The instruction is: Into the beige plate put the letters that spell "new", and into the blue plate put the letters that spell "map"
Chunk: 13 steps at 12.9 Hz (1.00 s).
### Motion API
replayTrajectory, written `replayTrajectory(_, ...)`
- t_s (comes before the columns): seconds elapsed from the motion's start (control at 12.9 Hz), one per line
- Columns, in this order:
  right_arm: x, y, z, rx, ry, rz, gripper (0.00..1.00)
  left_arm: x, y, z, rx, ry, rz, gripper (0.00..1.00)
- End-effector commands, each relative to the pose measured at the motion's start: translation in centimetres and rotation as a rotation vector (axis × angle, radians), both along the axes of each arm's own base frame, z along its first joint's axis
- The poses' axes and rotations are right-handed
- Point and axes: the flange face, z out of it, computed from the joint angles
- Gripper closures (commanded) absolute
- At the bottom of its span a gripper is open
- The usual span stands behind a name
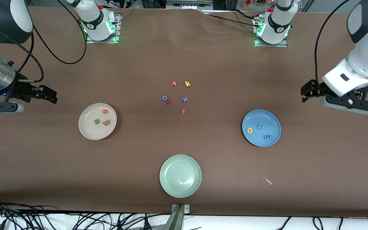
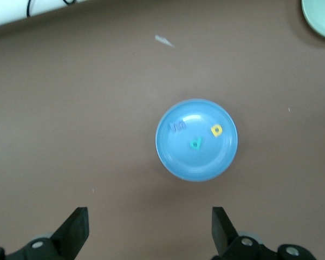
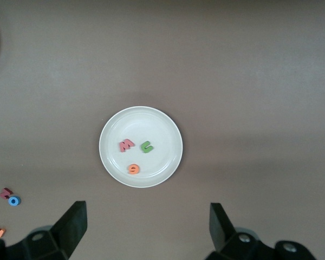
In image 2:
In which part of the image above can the blue letter m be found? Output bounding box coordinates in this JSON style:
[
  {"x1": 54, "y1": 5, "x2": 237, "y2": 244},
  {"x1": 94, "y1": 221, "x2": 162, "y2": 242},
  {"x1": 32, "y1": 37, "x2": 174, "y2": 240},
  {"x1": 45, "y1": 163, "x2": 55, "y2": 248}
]
[{"x1": 169, "y1": 121, "x2": 187, "y2": 134}]

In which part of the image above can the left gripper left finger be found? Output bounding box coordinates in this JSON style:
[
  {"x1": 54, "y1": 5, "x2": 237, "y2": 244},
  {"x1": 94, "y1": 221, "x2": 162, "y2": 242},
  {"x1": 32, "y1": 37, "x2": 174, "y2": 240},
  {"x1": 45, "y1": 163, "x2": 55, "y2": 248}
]
[{"x1": 0, "y1": 207, "x2": 90, "y2": 260}]

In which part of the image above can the blue plate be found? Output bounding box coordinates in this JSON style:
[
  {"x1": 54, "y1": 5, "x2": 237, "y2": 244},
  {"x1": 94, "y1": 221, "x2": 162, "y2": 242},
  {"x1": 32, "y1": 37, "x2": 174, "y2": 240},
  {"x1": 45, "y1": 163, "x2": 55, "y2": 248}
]
[{"x1": 154, "y1": 98, "x2": 238, "y2": 183}]

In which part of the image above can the yellow letter d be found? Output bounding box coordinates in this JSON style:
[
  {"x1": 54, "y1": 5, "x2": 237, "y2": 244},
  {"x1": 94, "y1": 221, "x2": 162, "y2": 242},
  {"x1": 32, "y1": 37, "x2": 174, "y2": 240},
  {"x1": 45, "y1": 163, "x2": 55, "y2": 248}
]
[{"x1": 210, "y1": 123, "x2": 223, "y2": 138}]

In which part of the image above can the green plate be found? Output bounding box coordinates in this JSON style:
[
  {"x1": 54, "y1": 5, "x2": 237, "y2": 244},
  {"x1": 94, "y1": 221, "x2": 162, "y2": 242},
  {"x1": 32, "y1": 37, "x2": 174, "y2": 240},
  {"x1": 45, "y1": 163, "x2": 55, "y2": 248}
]
[{"x1": 300, "y1": 0, "x2": 325, "y2": 41}]

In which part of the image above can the white tape scrap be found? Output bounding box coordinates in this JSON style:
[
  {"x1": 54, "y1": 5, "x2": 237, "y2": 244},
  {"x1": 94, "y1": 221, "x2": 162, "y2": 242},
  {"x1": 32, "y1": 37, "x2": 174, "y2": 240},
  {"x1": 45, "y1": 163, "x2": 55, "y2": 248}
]
[{"x1": 154, "y1": 34, "x2": 176, "y2": 48}]

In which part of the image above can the green letter p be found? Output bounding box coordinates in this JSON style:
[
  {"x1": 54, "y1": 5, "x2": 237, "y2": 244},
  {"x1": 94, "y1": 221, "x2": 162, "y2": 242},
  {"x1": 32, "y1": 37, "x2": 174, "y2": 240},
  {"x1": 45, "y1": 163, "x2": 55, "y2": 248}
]
[{"x1": 189, "y1": 137, "x2": 203, "y2": 150}]

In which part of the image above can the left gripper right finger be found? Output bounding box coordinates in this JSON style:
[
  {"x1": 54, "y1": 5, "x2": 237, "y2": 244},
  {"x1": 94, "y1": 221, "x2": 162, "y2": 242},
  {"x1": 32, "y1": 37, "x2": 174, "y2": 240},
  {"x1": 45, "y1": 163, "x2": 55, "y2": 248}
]
[{"x1": 211, "y1": 207, "x2": 317, "y2": 260}]

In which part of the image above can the brown table cover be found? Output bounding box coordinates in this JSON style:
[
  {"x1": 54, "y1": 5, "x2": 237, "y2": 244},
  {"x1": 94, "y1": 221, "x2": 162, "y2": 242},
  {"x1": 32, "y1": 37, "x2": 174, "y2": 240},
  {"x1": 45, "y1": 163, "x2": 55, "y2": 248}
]
[{"x1": 0, "y1": 0, "x2": 325, "y2": 260}]

